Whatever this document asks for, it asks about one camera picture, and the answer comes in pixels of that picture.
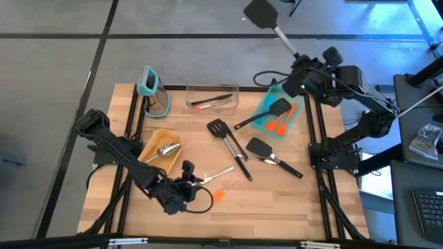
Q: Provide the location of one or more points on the small black table camera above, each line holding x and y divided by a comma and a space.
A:
274, 83

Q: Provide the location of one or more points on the long black slotted spatula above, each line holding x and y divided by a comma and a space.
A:
249, 122

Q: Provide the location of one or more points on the clear plastic bag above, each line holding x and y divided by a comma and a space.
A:
425, 141

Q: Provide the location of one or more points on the teal steel box grater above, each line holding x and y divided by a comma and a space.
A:
157, 100

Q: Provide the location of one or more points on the teal plastic bin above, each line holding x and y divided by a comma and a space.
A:
274, 90

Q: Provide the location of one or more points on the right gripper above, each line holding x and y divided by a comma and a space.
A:
311, 81

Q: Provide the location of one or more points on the black desk leg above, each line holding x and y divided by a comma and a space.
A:
425, 72

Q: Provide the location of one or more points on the orange plastic bin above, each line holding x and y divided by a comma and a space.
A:
162, 135

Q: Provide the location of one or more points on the black desk foot bar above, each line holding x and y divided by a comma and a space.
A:
379, 160

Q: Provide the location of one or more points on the dark grey desk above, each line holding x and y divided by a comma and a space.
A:
403, 207
400, 91

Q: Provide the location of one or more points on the silver aluminium bracket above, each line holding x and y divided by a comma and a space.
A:
128, 241
320, 245

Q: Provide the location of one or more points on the thin steel utensil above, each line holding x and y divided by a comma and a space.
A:
256, 159

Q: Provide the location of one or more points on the shiny steel scoop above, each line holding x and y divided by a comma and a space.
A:
169, 148

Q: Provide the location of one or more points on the black aluminium table frame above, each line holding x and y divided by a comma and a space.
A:
174, 87

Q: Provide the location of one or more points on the clear plastic bin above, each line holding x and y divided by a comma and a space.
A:
226, 90

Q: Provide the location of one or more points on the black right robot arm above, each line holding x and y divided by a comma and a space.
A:
367, 128

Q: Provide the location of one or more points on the blue floor bracket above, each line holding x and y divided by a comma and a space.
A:
380, 89

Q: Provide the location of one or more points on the black keyboard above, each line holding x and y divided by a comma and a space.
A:
431, 211

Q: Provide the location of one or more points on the orange silicone spoon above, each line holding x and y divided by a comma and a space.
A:
280, 130

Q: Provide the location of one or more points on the black frame beam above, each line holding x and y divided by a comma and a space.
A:
52, 242

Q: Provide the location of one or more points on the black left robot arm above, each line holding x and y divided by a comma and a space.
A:
121, 155

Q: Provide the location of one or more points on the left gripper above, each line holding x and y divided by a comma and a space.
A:
176, 195

